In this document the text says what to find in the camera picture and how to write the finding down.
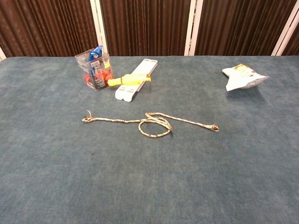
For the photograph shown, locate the beige braided rope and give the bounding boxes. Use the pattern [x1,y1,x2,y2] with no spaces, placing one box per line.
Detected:
[81,110,220,139]

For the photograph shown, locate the yellow rubber chicken toy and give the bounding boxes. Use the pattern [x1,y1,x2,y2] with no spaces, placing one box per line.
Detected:
[107,73,152,87]

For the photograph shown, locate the white flat plastic board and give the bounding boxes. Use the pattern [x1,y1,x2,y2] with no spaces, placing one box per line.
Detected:
[114,58,158,102]

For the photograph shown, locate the orange red plastic toy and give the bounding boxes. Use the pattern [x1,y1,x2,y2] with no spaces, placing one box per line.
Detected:
[83,71,114,86]

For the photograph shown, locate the clear plastic box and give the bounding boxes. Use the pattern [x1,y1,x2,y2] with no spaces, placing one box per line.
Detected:
[74,50,114,92]

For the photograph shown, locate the blue felt table mat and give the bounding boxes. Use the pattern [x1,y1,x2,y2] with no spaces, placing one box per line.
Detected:
[0,55,299,224]

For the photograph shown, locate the blue snack packet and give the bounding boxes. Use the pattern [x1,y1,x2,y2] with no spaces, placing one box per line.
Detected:
[89,45,104,77]

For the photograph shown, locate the brown pleated partition panel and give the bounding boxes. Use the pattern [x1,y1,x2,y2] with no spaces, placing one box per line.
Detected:
[286,21,299,56]
[194,0,299,56]
[100,0,192,56]
[0,0,99,57]

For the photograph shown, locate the white snack bag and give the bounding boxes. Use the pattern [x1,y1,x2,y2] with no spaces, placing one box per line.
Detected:
[221,63,270,92]

